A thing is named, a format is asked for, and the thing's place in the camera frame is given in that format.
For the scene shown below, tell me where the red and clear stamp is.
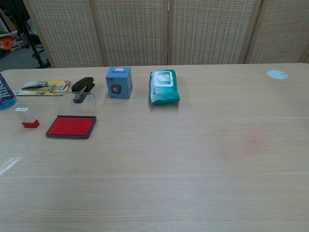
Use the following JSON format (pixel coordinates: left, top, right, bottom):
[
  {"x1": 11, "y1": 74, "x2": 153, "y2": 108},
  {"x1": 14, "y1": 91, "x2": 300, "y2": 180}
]
[{"x1": 14, "y1": 107, "x2": 40, "y2": 129}]

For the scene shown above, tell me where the red ink pad clear lid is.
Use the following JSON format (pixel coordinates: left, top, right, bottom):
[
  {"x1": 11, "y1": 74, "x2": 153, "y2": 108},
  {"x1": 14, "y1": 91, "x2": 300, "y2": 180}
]
[{"x1": 45, "y1": 91, "x2": 98, "y2": 139}]

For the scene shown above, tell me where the green wet wipes pack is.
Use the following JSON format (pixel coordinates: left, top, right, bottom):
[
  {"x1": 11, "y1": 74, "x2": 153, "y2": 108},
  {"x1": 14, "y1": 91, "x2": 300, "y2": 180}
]
[{"x1": 148, "y1": 69, "x2": 181, "y2": 106}]

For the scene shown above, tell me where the blue speaker box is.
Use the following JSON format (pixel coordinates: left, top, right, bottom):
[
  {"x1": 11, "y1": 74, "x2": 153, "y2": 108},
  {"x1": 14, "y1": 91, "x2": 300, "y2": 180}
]
[{"x1": 105, "y1": 66, "x2": 133, "y2": 100}]

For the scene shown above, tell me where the black stapler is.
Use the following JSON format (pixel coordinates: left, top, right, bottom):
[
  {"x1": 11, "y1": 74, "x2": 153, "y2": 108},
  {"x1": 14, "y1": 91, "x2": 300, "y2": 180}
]
[{"x1": 71, "y1": 76, "x2": 96, "y2": 104}]

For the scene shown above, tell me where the woven wooden screen panel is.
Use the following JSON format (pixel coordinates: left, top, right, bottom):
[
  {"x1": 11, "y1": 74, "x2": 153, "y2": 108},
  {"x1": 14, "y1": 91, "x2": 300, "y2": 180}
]
[
  {"x1": 244, "y1": 0, "x2": 309, "y2": 64},
  {"x1": 22, "y1": 0, "x2": 106, "y2": 69},
  {"x1": 167, "y1": 0, "x2": 263, "y2": 66},
  {"x1": 90, "y1": 0, "x2": 170, "y2": 67}
]

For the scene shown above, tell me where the tool on yellow blister card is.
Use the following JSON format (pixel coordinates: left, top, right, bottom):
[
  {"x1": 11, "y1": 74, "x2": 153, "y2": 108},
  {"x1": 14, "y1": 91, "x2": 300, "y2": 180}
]
[{"x1": 15, "y1": 80, "x2": 73, "y2": 97}]

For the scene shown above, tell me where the round grey table grommet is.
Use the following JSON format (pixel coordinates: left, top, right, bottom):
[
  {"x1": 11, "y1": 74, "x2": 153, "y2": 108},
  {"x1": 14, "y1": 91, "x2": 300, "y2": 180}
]
[{"x1": 266, "y1": 69, "x2": 289, "y2": 80}]

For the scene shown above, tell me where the black tripod stand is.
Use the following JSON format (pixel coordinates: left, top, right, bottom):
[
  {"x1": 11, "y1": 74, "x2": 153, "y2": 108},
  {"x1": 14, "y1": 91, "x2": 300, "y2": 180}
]
[{"x1": 13, "y1": 0, "x2": 52, "y2": 69}]

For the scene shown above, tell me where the blue labelled bottle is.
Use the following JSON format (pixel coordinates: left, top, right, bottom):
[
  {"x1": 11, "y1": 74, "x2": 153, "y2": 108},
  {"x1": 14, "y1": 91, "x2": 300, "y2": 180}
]
[{"x1": 0, "y1": 72, "x2": 17, "y2": 111}]

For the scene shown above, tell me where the orange object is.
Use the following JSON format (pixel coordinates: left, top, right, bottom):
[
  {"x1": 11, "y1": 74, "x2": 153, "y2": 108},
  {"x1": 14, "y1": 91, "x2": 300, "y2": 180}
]
[{"x1": 0, "y1": 37, "x2": 14, "y2": 52}]

